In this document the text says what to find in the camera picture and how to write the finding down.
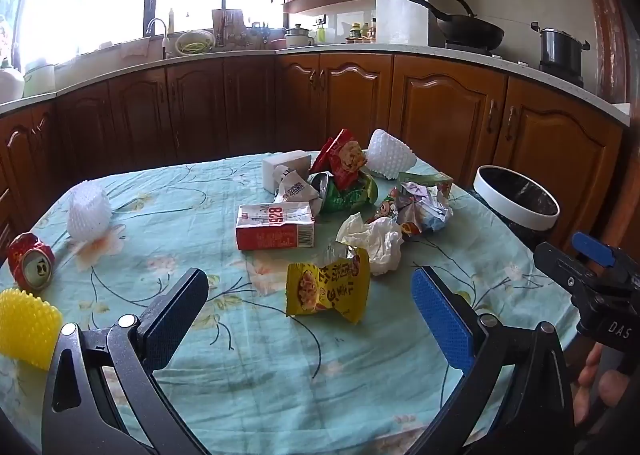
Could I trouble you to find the brown wooden base cabinets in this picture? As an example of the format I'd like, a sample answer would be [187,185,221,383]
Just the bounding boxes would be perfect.
[0,52,626,256]

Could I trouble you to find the light green floral tablecloth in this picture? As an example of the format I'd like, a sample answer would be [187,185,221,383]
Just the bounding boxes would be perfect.
[0,150,583,455]

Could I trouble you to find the group of seasoning bottles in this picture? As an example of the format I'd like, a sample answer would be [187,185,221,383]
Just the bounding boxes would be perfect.
[345,18,377,44]

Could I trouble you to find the red and white carton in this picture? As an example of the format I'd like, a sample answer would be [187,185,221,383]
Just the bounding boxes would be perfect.
[235,202,316,252]

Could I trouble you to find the metal kitchen faucet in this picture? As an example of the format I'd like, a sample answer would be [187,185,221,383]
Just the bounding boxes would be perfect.
[145,18,171,61]

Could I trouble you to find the cartoon print snack packet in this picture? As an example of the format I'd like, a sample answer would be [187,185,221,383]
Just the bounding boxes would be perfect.
[367,188,421,238]

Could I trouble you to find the crumpled white paper carton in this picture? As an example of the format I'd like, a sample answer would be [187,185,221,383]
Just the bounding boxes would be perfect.
[274,166,321,223]

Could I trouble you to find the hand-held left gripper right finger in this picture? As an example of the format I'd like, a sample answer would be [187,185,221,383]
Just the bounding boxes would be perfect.
[410,265,576,455]

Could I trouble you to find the small white box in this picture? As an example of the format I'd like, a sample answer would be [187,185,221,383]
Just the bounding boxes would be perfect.
[262,150,313,194]

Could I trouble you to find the yellow snack packet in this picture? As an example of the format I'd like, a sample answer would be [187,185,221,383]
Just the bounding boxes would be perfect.
[286,242,372,326]

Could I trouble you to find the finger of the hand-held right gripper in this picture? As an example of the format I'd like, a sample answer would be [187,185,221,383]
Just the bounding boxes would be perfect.
[572,231,640,276]
[534,242,601,303]

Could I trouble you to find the yellow foam fruit net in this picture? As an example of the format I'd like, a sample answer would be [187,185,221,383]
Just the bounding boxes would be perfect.
[0,287,64,371]

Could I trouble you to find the brown wooden display cabinet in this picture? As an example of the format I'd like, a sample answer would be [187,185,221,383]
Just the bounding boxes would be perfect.
[587,0,632,106]

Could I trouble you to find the white rice cooker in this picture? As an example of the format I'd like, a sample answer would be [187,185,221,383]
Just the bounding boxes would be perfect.
[22,62,57,97]

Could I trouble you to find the green snack packet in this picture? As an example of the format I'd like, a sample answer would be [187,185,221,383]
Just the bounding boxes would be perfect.
[397,172,454,201]

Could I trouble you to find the white lidded pot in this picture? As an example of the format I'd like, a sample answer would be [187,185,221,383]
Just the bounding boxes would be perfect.
[285,24,317,48]

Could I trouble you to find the crumpled white tissue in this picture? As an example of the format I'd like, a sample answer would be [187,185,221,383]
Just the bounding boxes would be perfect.
[336,214,405,277]

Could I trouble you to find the black cooking pot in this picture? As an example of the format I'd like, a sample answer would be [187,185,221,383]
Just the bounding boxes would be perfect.
[531,21,591,67]

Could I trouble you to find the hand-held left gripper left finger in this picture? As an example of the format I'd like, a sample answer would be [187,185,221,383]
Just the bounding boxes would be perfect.
[41,267,211,455]

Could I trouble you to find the crumpled silver foil wrapper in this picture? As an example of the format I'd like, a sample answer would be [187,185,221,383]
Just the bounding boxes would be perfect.
[397,182,453,234]

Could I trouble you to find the person's right hand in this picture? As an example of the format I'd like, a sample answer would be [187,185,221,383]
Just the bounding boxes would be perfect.
[572,342,640,426]

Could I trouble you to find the black wok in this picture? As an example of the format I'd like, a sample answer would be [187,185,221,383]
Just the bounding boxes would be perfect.
[406,0,506,51]

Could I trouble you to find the white round trash bin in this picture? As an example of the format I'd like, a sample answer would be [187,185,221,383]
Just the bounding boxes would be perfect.
[472,165,561,232]

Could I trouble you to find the black gas stove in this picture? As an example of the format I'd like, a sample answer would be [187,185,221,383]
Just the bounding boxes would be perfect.
[442,40,586,88]

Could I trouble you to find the white speckled countertop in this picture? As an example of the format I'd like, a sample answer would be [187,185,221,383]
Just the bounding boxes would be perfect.
[0,42,632,126]

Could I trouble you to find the crushed red can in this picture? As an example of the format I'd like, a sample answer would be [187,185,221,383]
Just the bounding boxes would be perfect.
[7,232,56,292]

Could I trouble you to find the green and white basin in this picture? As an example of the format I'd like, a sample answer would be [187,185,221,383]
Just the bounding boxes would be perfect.
[175,30,217,56]

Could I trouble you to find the white foam fruit net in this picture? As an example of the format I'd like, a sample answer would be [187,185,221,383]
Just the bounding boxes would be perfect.
[67,180,113,242]
[366,129,417,179]

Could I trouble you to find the crushed green can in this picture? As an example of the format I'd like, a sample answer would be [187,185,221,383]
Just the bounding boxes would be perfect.
[310,170,379,214]

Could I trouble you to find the red snack bag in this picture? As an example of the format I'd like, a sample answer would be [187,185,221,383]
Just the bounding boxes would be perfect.
[309,128,371,189]

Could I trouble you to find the utensil holder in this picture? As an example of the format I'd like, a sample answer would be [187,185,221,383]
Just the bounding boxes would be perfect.
[211,8,246,48]

